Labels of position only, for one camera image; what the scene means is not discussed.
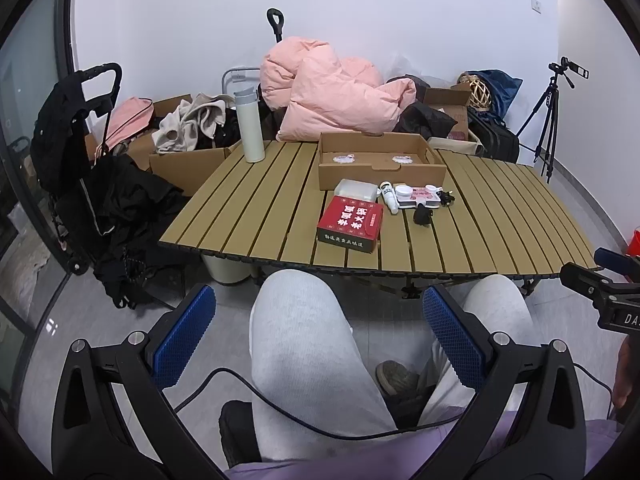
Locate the small black object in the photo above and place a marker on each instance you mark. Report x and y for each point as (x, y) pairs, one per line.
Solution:
(422, 214)

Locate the red container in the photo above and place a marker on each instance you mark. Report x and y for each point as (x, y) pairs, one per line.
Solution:
(635, 245)

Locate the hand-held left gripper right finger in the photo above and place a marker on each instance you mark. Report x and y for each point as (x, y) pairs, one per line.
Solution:
(452, 340)

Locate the cardboard box with clothes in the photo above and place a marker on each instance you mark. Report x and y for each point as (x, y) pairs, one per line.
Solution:
(185, 167)

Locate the wicker basket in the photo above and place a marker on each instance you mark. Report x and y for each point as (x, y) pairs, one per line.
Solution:
(475, 92)

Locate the black jacket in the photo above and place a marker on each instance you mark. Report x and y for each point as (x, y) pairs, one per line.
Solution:
(425, 120)

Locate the white spray bottle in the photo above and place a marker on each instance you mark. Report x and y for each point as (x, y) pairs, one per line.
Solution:
(389, 197)

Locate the person's leg grey pants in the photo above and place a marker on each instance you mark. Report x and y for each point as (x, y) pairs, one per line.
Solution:
(305, 350)
(495, 305)

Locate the person's right forearm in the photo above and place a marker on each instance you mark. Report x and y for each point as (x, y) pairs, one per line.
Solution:
(624, 375)

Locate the open brown cardboard box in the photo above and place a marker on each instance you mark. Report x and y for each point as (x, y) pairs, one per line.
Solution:
(442, 97)

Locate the large white ribbed cap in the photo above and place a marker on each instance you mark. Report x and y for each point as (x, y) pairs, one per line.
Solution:
(402, 191)

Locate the black tripod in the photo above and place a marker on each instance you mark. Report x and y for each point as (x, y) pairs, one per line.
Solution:
(549, 120)

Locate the black clothes pile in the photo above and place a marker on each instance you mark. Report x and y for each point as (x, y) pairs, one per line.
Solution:
(130, 210)

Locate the red cardboard box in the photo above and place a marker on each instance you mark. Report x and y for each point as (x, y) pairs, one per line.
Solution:
(350, 220)

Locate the shallow cardboard tray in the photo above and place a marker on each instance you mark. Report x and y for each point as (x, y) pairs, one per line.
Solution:
(380, 177)

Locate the black backpack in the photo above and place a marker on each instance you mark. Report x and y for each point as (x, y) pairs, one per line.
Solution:
(495, 140)

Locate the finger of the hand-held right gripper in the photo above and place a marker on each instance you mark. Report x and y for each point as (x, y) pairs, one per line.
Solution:
(585, 280)
(615, 258)

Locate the translucent white plastic container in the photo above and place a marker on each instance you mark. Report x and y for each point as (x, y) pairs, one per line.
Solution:
(355, 189)

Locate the black stroller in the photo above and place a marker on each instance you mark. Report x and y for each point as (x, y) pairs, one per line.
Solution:
(60, 125)

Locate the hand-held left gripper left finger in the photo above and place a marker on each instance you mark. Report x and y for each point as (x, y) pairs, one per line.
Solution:
(185, 335)

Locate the beige canvas bag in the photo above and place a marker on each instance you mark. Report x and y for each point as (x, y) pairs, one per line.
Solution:
(457, 146)

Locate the blue bag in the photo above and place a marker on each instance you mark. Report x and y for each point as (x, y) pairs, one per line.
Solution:
(502, 85)

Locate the pink duvet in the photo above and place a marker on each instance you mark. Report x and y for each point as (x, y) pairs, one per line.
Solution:
(325, 90)

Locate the person's left leg grey pants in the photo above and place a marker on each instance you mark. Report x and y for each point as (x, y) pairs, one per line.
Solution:
(305, 350)

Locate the grey shoe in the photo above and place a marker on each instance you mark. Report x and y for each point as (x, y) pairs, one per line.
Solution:
(397, 377)

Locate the white thermos bottle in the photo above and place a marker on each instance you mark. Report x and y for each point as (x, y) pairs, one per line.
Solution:
(250, 125)

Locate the pink printed flat box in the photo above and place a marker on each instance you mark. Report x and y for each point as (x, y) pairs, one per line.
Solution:
(422, 201)

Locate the white bin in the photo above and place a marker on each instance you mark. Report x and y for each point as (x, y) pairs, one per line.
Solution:
(225, 270)

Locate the white metal chair frame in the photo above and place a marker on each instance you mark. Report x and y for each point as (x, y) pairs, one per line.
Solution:
(235, 74)

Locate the white pink sticker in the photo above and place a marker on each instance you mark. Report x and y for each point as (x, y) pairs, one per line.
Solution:
(402, 160)
(344, 159)

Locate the person's right leg grey pants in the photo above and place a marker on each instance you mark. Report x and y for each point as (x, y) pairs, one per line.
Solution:
(495, 305)

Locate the pink backpack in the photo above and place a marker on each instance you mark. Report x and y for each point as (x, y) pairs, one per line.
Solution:
(127, 120)

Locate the white wall socket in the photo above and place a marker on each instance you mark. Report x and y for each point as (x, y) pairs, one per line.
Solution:
(536, 6)

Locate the black power plug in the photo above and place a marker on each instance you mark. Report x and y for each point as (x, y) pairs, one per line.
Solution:
(446, 197)

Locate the purple shirt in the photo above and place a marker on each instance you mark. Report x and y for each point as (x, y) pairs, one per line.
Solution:
(400, 452)

